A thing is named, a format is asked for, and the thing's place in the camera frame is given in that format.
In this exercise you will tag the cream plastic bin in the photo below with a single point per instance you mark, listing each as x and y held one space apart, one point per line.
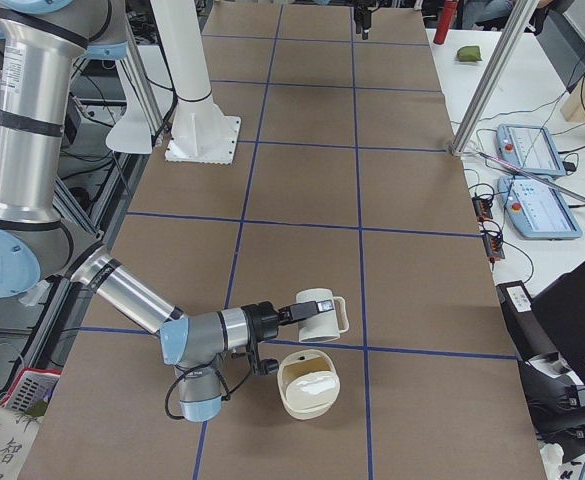
308 384

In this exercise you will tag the far blue teach pendant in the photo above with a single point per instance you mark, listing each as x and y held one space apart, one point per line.
531 148

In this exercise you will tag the blue teach pendant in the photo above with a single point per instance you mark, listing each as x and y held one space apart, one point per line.
531 148
537 211

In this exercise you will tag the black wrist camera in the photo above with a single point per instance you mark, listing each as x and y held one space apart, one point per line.
259 366

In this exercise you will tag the black box with label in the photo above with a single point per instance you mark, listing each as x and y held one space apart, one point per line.
529 338

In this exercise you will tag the red bottle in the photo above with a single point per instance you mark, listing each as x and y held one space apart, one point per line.
446 17

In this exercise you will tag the white pedestal column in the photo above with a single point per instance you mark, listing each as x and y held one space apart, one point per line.
200 132

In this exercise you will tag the green cloth pouch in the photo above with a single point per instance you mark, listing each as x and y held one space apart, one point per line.
469 54

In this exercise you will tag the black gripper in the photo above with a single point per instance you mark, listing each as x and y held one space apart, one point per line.
263 321

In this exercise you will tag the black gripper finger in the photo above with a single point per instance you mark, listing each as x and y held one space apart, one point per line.
362 17

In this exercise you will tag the near blue teach pendant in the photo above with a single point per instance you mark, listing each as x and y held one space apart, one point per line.
537 211

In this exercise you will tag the aluminium frame post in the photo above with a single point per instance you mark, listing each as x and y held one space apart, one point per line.
506 45

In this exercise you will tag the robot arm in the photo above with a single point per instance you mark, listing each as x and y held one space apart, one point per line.
43 39

